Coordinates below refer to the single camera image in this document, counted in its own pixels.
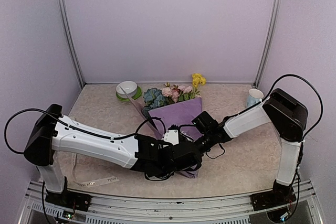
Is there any left aluminium frame post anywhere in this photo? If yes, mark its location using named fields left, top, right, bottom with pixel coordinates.
left=57, top=0, right=86, bottom=89

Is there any cream printed ribbon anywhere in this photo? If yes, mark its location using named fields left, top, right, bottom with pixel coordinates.
left=70, top=153, right=120, bottom=188

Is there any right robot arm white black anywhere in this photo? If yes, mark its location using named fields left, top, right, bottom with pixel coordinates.
left=196, top=89, right=308, bottom=195

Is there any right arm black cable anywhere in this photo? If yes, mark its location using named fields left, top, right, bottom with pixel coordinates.
left=265, top=74, right=324, bottom=141

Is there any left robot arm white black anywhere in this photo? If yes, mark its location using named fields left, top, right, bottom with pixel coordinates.
left=24, top=104, right=202, bottom=194

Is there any aluminium frame post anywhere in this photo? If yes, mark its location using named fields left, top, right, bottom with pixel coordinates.
left=253, top=0, right=281, bottom=88
left=57, top=0, right=86, bottom=89

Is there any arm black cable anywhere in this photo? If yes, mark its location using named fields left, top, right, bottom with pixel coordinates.
left=4, top=108, right=64, bottom=155
left=265, top=74, right=324, bottom=141

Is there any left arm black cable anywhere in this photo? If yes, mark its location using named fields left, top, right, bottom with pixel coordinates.
left=4, top=108, right=64, bottom=155

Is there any white ceramic bowl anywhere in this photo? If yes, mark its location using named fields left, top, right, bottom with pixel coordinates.
left=116, top=81, right=138, bottom=99

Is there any right aluminium frame post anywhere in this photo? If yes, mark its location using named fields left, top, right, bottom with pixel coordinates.
left=253, top=0, right=281, bottom=88

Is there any white blue paper cup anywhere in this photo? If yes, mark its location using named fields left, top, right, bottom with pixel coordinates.
left=246, top=88, right=264, bottom=108

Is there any purple wrapping paper sheet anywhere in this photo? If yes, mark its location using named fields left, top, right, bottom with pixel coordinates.
left=123, top=87, right=204, bottom=179

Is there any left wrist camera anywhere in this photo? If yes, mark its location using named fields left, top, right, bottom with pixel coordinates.
left=162, top=130, right=180, bottom=146

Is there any front aluminium rail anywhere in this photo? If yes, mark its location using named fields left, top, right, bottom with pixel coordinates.
left=18, top=179, right=325, bottom=224

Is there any green plate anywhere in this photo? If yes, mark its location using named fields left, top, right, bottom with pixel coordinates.
left=115, top=87, right=142, bottom=102

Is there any blue hydrangea fake flower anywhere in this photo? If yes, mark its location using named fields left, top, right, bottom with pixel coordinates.
left=143, top=88, right=167, bottom=112

